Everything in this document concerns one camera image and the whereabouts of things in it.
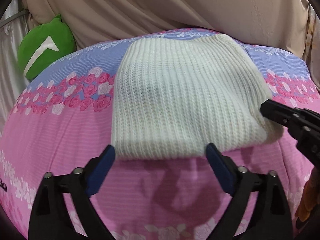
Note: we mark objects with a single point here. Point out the beige draped curtain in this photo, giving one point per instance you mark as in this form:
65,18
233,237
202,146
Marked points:
291,25

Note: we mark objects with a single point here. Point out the black eyeglasses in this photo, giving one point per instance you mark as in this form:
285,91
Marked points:
3,186

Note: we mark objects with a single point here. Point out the green plush pillow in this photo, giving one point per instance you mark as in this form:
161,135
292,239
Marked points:
44,45

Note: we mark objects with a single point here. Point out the person right hand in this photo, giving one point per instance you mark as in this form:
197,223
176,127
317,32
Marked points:
310,197

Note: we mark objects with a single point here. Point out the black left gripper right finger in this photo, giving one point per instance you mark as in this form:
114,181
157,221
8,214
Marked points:
258,208

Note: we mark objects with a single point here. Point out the white satin curtain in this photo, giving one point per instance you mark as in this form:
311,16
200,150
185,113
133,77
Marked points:
12,80

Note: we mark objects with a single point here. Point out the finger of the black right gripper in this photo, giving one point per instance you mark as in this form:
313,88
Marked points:
290,117

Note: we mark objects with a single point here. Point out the grey metal rod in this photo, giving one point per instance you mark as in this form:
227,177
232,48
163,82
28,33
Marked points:
13,17

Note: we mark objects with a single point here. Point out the white red black knit sweater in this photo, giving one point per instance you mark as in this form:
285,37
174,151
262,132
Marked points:
174,97

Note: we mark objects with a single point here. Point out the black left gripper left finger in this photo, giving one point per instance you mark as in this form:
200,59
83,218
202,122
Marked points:
49,218

